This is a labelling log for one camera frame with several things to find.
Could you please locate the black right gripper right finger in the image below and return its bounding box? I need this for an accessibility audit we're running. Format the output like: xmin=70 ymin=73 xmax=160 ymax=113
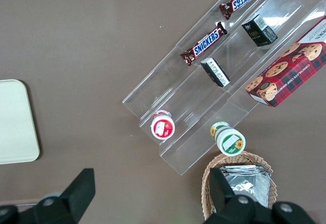
xmin=203 ymin=166 xmax=258 ymax=224

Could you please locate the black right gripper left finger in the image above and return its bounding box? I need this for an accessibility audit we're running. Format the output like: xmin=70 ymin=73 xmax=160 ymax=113
xmin=35 ymin=167 xmax=96 ymax=224

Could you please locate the light wicker basket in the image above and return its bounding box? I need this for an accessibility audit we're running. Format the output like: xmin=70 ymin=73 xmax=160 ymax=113
xmin=201 ymin=151 xmax=279 ymax=221

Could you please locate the beige plastic tray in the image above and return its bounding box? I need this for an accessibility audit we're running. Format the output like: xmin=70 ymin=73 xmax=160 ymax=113
xmin=0 ymin=79 xmax=41 ymax=165

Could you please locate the silver foil container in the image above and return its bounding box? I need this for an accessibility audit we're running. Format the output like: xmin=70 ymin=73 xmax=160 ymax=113
xmin=218 ymin=164 xmax=271 ymax=209

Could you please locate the green lid sunflower cup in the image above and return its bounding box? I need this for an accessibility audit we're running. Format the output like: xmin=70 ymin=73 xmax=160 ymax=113
xmin=209 ymin=121 xmax=247 ymax=157

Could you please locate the red lid yogurt cup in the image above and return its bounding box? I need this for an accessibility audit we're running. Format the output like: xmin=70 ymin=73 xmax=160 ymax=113
xmin=150 ymin=109 xmax=176 ymax=141

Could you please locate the clear acrylic stepped shelf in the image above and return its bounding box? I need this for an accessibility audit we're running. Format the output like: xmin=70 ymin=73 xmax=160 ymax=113
xmin=121 ymin=0 xmax=326 ymax=176

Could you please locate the small black box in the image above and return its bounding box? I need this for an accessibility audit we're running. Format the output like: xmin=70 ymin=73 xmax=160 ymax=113
xmin=240 ymin=14 xmax=279 ymax=47
xmin=200 ymin=57 xmax=231 ymax=89

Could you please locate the red tartan cookie box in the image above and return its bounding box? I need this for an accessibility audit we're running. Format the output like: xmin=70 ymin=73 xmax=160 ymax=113
xmin=244 ymin=15 xmax=326 ymax=108

